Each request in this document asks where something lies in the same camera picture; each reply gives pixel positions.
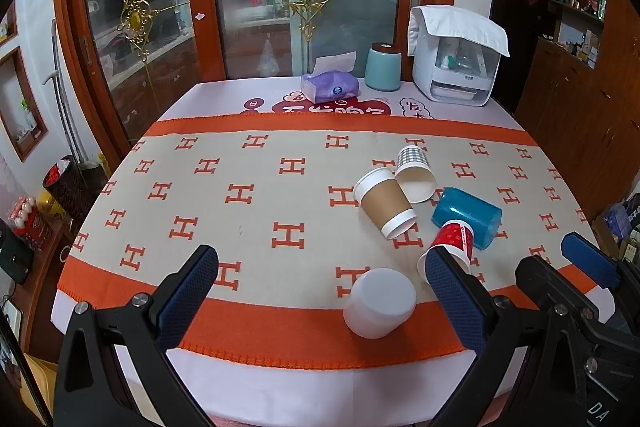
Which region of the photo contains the stack of boxes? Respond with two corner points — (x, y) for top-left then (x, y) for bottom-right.
(594, 193), (640, 264)

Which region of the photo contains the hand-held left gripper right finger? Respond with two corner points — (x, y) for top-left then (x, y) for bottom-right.
(424, 247), (588, 427)

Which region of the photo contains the white countertop appliance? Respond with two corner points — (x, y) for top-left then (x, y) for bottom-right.
(412, 27), (502, 107)

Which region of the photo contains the wooden framed wall niche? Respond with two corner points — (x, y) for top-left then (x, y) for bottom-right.
(0, 46), (49, 163)

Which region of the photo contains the red box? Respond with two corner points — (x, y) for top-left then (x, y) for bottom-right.
(9, 194), (54, 251)

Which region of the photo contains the white cloth cover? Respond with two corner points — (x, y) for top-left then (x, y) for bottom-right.
(407, 5), (511, 58)

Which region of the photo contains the blue plastic cup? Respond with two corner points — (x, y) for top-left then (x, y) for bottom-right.
(431, 187), (503, 253)

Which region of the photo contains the yellow container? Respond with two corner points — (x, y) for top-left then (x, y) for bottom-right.
(37, 189), (64, 216)

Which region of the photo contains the black woven trash bin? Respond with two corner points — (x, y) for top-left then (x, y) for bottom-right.
(42, 155), (102, 222)

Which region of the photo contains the white plastic cup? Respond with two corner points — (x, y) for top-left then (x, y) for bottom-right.
(342, 268), (417, 339)

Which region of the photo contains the wooden cabinet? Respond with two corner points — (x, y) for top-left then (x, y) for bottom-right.
(515, 36), (640, 220)

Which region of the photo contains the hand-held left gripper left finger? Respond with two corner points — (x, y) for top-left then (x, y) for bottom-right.
(52, 244), (221, 427)

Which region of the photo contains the red paper cup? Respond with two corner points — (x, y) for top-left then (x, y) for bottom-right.
(417, 218), (474, 285)

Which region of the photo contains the checkered paper cup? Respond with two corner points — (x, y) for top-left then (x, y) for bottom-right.
(394, 145), (437, 202)

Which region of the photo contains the brown paper cup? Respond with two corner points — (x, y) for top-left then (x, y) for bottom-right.
(353, 167), (418, 241)

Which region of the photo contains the teal canister with brown lid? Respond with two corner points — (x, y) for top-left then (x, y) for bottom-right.
(364, 42), (403, 92)

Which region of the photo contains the orange beige patterned blanket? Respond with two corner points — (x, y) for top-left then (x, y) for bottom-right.
(56, 112), (617, 356)

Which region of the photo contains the purple tissue pack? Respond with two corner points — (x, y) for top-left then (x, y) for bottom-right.
(300, 54), (361, 104)

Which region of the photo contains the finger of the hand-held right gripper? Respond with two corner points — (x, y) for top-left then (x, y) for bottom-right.
(561, 232), (624, 291)
(516, 254), (602, 324)

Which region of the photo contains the black bag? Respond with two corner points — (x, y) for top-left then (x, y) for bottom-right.
(0, 218), (34, 284)

